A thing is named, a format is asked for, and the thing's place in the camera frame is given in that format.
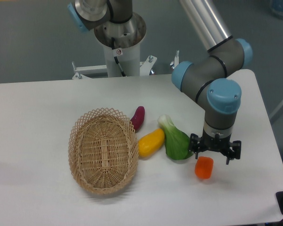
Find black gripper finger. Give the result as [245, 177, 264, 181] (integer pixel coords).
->
[188, 133, 205, 159]
[223, 140, 241, 165]

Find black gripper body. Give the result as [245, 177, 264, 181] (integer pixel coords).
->
[200, 131, 231, 154]

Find orange toy fruit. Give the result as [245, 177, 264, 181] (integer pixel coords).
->
[194, 156, 214, 179]

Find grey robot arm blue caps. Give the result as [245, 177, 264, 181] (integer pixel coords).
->
[67, 0, 253, 161]

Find green toy bok choy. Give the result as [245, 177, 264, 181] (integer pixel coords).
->
[158, 114, 193, 161]

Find yellow toy pepper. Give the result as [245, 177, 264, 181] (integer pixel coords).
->
[138, 129, 165, 158]

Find purple toy sweet potato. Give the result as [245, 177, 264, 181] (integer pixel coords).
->
[130, 106, 145, 131]

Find woven wicker basket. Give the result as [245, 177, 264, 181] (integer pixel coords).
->
[68, 108, 139, 195]

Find white metal base frame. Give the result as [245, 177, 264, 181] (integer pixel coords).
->
[72, 50, 180, 80]

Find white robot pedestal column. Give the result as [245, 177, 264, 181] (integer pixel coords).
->
[103, 44, 140, 77]

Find black cable on pedestal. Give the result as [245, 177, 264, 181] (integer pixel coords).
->
[111, 37, 127, 77]

